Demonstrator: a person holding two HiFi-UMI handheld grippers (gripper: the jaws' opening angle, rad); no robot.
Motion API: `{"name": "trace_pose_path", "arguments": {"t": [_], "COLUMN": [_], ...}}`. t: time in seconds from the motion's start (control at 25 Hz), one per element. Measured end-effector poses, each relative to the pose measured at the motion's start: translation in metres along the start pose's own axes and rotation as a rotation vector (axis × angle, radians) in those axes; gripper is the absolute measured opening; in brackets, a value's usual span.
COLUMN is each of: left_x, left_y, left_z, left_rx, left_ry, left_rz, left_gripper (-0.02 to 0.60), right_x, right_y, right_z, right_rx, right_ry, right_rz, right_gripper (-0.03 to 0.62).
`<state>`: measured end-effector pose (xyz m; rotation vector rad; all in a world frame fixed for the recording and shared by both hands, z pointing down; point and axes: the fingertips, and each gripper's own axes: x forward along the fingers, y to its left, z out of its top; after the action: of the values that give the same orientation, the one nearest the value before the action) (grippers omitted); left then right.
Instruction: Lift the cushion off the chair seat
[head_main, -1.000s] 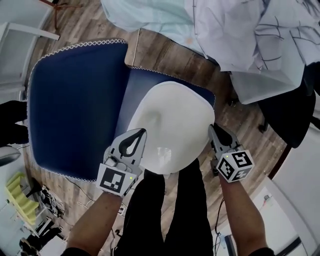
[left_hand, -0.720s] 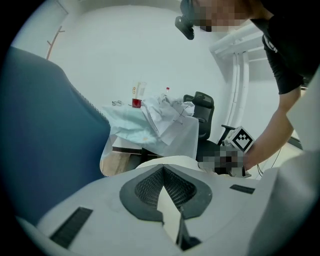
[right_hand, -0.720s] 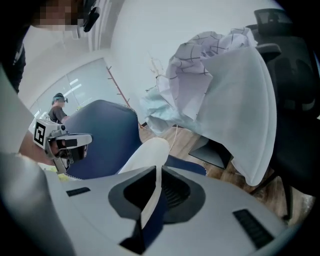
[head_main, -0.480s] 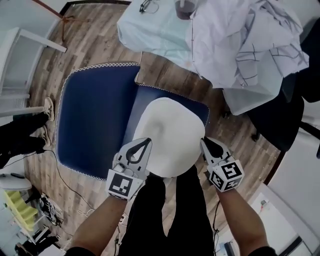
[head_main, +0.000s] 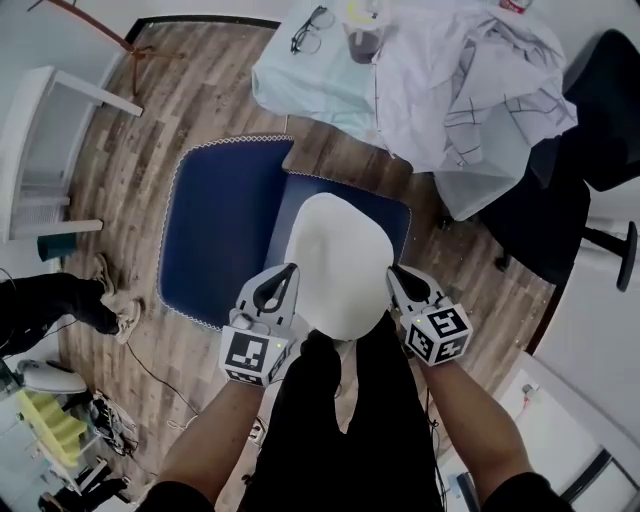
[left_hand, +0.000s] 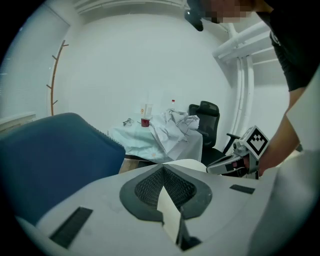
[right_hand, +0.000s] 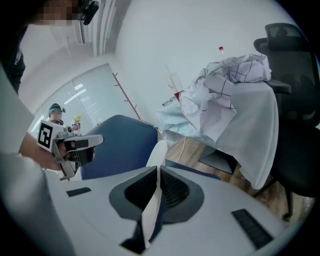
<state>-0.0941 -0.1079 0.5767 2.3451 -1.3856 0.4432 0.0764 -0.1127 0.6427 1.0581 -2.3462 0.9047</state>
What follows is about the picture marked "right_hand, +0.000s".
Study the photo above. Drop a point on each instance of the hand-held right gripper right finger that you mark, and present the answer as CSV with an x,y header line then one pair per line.
x,y
182,197

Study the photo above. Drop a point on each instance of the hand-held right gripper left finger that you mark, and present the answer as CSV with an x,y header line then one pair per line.
x,y
130,197

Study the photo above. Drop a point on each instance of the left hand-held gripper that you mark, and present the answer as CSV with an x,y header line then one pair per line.
x,y
46,135

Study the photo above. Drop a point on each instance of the blue chair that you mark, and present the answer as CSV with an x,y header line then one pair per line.
x,y
120,145

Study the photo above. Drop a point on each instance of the white pillow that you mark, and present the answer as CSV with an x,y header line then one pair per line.
x,y
158,152

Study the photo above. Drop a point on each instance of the person's left forearm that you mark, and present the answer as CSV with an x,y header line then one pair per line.
x,y
35,155

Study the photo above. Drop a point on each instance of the black office chair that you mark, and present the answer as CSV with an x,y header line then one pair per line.
x,y
295,112

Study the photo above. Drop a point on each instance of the person's left hand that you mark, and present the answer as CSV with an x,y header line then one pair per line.
x,y
62,148

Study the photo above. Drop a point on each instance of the yellow flowers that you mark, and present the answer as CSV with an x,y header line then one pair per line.
x,y
77,117

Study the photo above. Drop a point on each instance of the black flat board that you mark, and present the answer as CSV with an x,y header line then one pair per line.
x,y
217,160

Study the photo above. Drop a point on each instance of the wooden coat rack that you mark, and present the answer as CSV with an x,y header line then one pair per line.
x,y
125,92

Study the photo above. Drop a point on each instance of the pale blue cloth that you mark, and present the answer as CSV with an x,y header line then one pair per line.
x,y
172,120

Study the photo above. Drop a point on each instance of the plain white sheet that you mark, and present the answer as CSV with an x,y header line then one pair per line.
x,y
252,130

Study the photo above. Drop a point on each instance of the small dark red object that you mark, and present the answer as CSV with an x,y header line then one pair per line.
x,y
178,95

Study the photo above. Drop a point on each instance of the person's black shirt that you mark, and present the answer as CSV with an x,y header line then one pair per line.
x,y
15,62

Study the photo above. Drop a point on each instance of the white ceiling pipe bundle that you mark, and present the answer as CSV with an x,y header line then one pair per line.
x,y
105,25

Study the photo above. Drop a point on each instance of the white grid-patterned sheet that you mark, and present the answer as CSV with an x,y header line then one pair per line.
x,y
237,72

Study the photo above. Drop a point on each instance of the person's face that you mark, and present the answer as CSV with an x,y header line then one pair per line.
x,y
55,12

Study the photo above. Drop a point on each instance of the clear bottle red cap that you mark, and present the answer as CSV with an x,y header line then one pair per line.
x,y
221,48

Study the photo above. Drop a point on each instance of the black head-worn camera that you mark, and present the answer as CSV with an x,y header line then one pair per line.
x,y
90,11

